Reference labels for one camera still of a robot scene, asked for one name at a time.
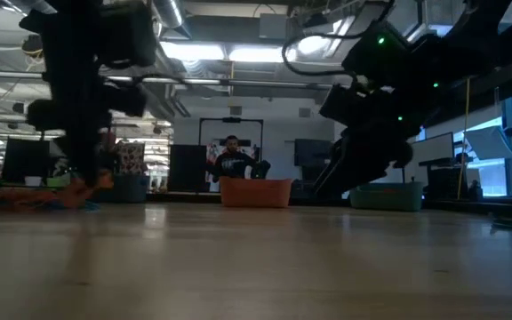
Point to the orange plastic basket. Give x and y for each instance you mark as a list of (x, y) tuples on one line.
[(256, 193)]

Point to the ceiling light panel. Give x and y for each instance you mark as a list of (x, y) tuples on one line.
[(260, 54), (191, 51)]

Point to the silver ceiling duct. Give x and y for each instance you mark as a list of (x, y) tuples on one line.
[(169, 13)]

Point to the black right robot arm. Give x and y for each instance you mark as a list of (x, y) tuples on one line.
[(460, 40)]

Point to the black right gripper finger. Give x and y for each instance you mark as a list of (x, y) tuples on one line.
[(362, 164)]

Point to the green plastic basket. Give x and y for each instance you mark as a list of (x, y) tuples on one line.
[(385, 200)]

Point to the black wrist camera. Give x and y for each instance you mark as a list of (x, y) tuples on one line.
[(127, 33), (373, 53)]

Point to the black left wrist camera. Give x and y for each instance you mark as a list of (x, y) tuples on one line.
[(127, 33)]

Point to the blue plastic basket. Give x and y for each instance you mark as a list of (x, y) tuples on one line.
[(127, 189)]

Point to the white board screen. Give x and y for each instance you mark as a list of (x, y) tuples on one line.
[(434, 151)]

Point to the black upright panel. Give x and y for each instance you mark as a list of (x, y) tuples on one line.
[(187, 166)]

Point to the white tilted sheet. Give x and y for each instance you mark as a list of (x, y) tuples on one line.
[(489, 142)]

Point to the horizontal ceiling pipe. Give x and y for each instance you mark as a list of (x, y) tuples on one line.
[(238, 82)]

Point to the white cup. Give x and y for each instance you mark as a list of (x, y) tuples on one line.
[(34, 181)]

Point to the black gantry frame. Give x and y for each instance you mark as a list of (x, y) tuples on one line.
[(211, 119)]

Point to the person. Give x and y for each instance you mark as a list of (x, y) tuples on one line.
[(234, 162)]

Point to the black equipment cart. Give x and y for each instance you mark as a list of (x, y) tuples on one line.
[(311, 153)]

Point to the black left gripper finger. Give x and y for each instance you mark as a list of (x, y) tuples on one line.
[(96, 155), (77, 155)]

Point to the black aluminium table frame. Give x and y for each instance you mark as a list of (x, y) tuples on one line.
[(185, 196)]

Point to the red rubber band pile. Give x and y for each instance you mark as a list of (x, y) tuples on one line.
[(25, 197)]

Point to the floral patterned panel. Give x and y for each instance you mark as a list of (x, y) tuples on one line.
[(131, 157)]

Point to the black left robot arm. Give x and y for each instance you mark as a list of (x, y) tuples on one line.
[(74, 53)]

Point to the green bowl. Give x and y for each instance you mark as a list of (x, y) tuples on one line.
[(58, 181)]

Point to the black monitor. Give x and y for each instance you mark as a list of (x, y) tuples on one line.
[(25, 160)]

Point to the grey ceiling box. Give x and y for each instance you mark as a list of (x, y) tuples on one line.
[(278, 26)]

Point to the black desk with equipment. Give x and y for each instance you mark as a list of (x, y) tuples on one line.
[(447, 178)]

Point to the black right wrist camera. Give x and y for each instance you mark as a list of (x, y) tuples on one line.
[(373, 53)]

